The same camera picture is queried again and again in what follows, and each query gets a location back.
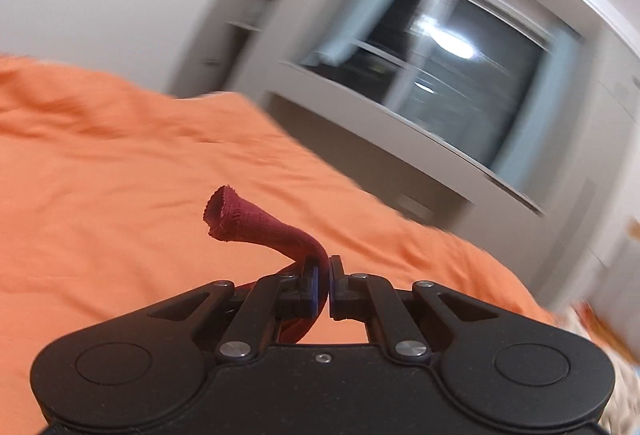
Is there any grey window ledge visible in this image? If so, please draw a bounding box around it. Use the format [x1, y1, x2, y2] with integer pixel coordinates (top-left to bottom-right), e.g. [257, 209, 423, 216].
[264, 61, 547, 241]

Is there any orange bed sheet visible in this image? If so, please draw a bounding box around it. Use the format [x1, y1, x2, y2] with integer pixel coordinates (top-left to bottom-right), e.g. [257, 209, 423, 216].
[0, 54, 558, 435]

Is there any window with grey frame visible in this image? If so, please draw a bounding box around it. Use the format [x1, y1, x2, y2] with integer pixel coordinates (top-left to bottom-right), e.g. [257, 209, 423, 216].
[299, 0, 587, 216]

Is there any grey wardrobe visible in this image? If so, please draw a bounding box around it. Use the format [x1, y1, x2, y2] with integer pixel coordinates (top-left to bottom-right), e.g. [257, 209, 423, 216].
[167, 0, 321, 100]

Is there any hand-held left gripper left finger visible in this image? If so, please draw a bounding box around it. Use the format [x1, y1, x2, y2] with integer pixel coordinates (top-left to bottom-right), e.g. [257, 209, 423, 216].
[149, 257, 322, 364]

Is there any dark red small garment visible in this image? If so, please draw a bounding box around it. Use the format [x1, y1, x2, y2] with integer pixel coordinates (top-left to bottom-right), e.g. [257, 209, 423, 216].
[202, 185, 331, 345]

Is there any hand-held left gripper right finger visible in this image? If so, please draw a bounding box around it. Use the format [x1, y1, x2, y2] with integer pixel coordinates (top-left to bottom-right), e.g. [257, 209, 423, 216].
[328, 255, 502, 362]

